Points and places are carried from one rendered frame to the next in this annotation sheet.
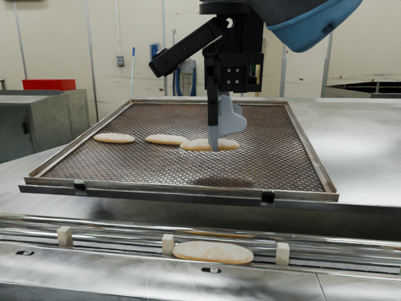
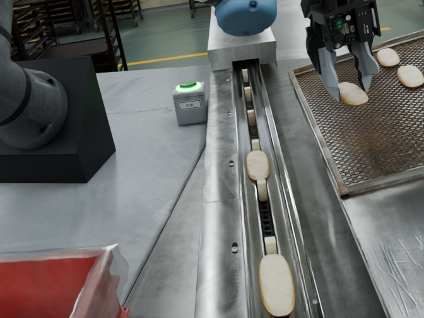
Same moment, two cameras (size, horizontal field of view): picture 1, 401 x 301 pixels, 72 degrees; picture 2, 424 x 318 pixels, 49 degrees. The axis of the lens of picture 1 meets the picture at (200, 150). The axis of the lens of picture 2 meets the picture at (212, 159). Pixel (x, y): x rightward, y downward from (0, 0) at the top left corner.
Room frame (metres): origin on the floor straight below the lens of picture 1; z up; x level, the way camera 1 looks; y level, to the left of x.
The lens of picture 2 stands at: (0.19, -0.69, 1.23)
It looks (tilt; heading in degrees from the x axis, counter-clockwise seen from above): 27 degrees down; 87
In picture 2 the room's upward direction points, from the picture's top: 9 degrees counter-clockwise
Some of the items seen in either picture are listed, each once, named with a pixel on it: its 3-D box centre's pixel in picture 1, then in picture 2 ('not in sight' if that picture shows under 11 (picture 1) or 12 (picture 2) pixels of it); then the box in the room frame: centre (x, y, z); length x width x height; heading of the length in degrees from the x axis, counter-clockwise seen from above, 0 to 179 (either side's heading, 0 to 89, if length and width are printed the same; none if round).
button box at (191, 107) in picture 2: not in sight; (193, 109); (0.21, 0.32, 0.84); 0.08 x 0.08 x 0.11; 82
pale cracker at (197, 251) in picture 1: (212, 251); (257, 163); (0.29, -0.01, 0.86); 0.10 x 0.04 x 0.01; 82
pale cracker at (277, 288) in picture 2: not in sight; (276, 280); (0.26, -0.29, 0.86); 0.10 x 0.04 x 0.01; 82
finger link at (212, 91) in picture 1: (212, 95); (322, 43); (0.41, -0.02, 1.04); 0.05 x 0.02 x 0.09; 179
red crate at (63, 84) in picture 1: (50, 84); not in sight; (3.64, 1.93, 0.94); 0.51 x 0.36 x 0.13; 86
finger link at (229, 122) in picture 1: (227, 125); (332, 77); (0.42, -0.04, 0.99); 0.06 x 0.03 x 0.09; 89
